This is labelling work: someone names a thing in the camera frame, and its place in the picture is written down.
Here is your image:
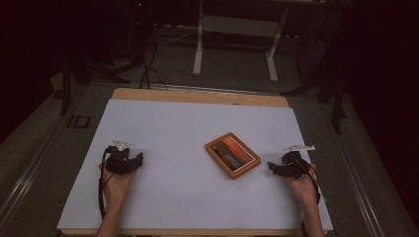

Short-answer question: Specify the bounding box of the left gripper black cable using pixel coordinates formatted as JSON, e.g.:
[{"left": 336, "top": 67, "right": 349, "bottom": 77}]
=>
[{"left": 97, "top": 147, "right": 117, "bottom": 220}]

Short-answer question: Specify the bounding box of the person's right hand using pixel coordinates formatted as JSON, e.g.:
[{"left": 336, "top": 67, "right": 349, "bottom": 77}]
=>
[{"left": 282, "top": 163, "right": 319, "bottom": 207}]

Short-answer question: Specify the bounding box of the black floor socket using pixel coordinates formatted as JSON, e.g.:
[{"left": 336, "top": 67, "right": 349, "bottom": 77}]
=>
[{"left": 66, "top": 115, "right": 92, "bottom": 129}]

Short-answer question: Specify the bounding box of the person's left hand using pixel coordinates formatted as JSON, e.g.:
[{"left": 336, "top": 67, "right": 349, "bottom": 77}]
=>
[{"left": 99, "top": 162, "right": 138, "bottom": 205}]

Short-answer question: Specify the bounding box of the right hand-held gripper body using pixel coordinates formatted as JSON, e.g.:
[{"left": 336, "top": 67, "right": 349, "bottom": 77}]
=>
[{"left": 281, "top": 143, "right": 316, "bottom": 180}]

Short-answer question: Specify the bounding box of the metal floor rail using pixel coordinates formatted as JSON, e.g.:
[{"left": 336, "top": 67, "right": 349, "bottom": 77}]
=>
[
  {"left": 0, "top": 108, "right": 72, "bottom": 225},
  {"left": 320, "top": 98, "right": 386, "bottom": 237}
]

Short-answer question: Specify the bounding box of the wooden picture frame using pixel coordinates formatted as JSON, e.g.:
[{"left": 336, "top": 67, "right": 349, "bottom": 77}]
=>
[{"left": 205, "top": 131, "right": 262, "bottom": 181}]

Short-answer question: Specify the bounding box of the white table mat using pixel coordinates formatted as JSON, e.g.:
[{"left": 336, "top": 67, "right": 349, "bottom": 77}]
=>
[{"left": 56, "top": 98, "right": 334, "bottom": 232}]

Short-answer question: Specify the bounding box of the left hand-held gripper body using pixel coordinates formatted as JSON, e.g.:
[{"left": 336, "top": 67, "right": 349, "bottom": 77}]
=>
[{"left": 104, "top": 138, "right": 136, "bottom": 177}]

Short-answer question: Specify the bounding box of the black metal stand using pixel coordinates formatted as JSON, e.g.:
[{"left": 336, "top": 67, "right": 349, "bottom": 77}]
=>
[
  {"left": 58, "top": 52, "right": 132, "bottom": 117},
  {"left": 281, "top": 19, "right": 350, "bottom": 135}
]

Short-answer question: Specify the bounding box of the bundle of black floor cables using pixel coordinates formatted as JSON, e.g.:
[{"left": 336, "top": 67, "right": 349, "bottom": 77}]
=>
[{"left": 131, "top": 19, "right": 170, "bottom": 91}]

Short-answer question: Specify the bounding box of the white metal desk frame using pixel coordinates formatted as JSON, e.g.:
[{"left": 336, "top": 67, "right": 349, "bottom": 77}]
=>
[{"left": 192, "top": 0, "right": 292, "bottom": 84}]

